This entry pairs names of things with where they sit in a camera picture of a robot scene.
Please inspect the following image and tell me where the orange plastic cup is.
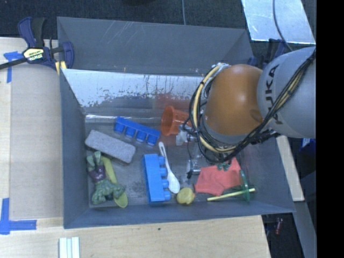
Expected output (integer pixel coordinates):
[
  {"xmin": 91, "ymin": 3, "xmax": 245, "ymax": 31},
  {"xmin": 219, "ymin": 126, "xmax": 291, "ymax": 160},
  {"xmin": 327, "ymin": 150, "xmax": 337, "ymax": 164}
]
[{"xmin": 160, "ymin": 105, "xmax": 193, "ymax": 137}]

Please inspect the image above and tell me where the white plastic spoon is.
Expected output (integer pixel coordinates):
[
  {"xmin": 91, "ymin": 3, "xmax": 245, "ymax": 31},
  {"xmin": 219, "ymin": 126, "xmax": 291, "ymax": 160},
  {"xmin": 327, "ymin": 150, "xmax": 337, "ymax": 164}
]
[{"xmin": 157, "ymin": 141, "xmax": 181, "ymax": 195}]

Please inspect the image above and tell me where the red cloth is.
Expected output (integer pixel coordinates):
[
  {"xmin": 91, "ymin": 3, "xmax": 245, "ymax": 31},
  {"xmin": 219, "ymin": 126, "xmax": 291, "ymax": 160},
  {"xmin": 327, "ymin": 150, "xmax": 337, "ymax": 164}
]
[{"xmin": 193, "ymin": 157, "xmax": 243, "ymax": 197}]

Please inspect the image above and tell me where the yellow toy fruit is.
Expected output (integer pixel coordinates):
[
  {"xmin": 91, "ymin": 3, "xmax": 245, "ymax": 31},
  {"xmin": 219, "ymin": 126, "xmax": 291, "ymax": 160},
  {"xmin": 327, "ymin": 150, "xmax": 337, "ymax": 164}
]
[{"xmin": 176, "ymin": 187, "xmax": 196, "ymax": 206}]

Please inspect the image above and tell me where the large blue toy brick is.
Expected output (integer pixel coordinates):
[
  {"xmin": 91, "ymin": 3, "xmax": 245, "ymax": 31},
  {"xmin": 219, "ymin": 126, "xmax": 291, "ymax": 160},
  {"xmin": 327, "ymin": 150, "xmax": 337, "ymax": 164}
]
[{"xmin": 141, "ymin": 153, "xmax": 172, "ymax": 205}]

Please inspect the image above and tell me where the blue four-stud toy brick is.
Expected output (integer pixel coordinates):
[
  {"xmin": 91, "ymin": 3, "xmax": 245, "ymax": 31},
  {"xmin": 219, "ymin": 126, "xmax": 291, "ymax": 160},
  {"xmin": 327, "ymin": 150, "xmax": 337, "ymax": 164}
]
[{"xmin": 113, "ymin": 116, "xmax": 162, "ymax": 147}]

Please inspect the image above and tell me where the green disc on yellow stick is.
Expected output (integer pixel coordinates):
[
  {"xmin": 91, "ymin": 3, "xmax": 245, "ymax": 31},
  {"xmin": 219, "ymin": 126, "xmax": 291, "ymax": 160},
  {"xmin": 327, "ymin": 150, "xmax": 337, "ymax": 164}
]
[{"xmin": 206, "ymin": 169, "xmax": 256, "ymax": 204}]

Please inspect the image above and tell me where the grey sponge block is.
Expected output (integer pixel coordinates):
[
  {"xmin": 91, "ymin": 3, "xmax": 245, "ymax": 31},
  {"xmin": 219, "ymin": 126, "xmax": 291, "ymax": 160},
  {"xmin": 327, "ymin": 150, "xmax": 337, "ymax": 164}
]
[{"xmin": 84, "ymin": 129, "xmax": 137, "ymax": 164}]

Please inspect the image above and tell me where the yellow-green plastic spoon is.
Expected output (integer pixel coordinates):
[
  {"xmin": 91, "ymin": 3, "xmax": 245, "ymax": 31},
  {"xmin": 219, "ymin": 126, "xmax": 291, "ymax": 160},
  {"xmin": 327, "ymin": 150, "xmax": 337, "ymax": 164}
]
[{"xmin": 100, "ymin": 155, "xmax": 129, "ymax": 209}]

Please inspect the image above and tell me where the green muscular toy figure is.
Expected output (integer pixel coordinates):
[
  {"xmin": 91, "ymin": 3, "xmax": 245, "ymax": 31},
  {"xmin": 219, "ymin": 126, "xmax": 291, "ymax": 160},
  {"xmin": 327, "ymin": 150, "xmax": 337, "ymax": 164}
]
[{"xmin": 85, "ymin": 150, "xmax": 126, "ymax": 205}]

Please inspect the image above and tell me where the grey metal bin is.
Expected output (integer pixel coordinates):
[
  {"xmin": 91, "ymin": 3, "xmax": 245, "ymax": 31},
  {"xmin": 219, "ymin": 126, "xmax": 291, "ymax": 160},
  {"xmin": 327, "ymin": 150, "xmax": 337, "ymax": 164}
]
[{"xmin": 56, "ymin": 16, "xmax": 297, "ymax": 230}]

